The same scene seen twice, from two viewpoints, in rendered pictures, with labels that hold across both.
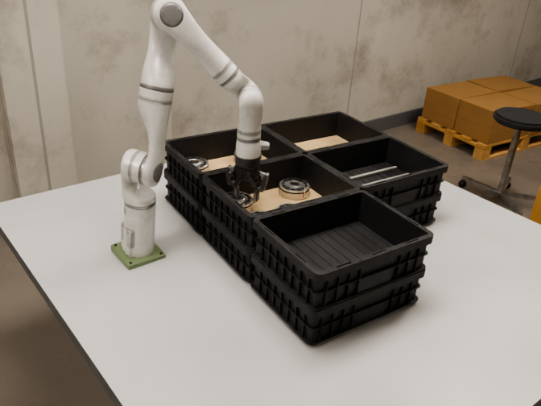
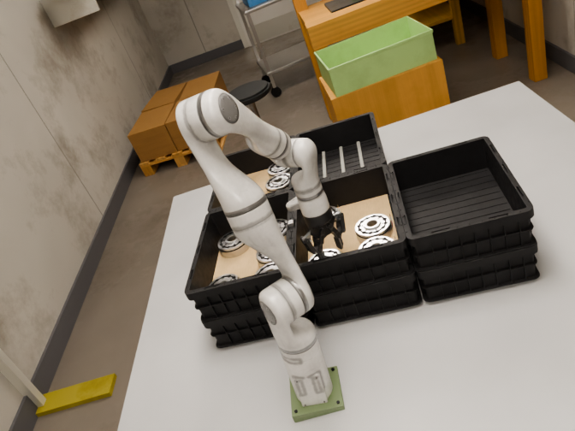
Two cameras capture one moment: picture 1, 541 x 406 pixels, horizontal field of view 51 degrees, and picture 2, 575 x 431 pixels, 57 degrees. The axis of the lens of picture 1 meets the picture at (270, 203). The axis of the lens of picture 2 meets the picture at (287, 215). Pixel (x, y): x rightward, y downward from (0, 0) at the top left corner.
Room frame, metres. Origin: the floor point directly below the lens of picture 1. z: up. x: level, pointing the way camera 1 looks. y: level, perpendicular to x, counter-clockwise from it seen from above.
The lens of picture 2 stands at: (0.71, 0.91, 1.74)
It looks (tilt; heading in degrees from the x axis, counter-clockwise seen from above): 31 degrees down; 319
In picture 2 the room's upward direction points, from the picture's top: 22 degrees counter-clockwise
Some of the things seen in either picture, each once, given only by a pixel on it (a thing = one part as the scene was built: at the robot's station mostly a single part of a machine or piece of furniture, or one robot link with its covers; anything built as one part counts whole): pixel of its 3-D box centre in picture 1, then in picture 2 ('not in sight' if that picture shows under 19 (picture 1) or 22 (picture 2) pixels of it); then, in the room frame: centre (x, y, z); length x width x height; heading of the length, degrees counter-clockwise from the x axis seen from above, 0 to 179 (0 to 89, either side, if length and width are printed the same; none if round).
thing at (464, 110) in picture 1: (493, 113); (185, 120); (4.66, -1.85, 0.20); 1.13 x 0.82 x 0.39; 130
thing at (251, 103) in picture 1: (249, 113); (303, 167); (1.53, 0.08, 1.15); 0.09 x 0.07 x 0.15; 9
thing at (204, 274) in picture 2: (232, 163); (250, 253); (1.80, 0.14, 0.87); 0.40 x 0.30 x 0.11; 125
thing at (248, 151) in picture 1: (250, 142); (307, 197); (1.56, 0.07, 1.05); 0.11 x 0.09 x 0.06; 163
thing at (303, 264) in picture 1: (343, 229); (451, 185); (1.31, -0.20, 0.92); 0.40 x 0.30 x 0.02; 125
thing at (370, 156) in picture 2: (374, 176); (340, 162); (1.78, -0.36, 0.87); 0.40 x 0.30 x 0.11; 125
